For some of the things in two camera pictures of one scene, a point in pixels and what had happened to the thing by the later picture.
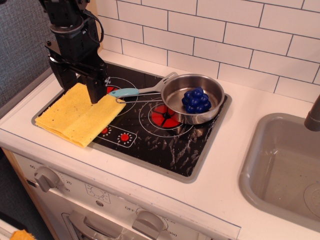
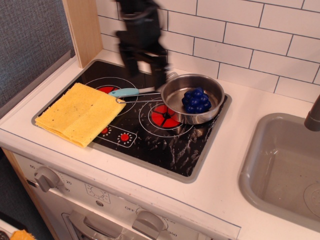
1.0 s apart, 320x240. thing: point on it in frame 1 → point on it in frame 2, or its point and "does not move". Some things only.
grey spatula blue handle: [130, 92] does not move
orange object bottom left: [21, 235] does not move
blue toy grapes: [196, 101] does not move
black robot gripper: [76, 47] → [142, 36]
